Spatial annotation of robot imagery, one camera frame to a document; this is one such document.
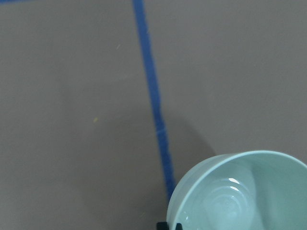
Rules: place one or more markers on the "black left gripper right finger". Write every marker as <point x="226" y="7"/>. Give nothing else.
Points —
<point x="178" y="226"/>

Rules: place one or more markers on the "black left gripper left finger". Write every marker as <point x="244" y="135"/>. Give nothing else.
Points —
<point x="162" y="226"/>

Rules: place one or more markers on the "light green ceramic bowl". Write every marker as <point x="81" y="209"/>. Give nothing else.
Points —
<point x="254" y="190"/>

